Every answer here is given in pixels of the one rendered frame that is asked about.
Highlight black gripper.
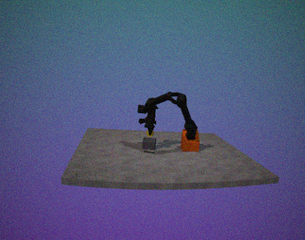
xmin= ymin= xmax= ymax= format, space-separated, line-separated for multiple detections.
xmin=145 ymin=115 xmax=156 ymax=136

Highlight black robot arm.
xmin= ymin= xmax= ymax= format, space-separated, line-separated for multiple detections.
xmin=138 ymin=91 xmax=198 ymax=140

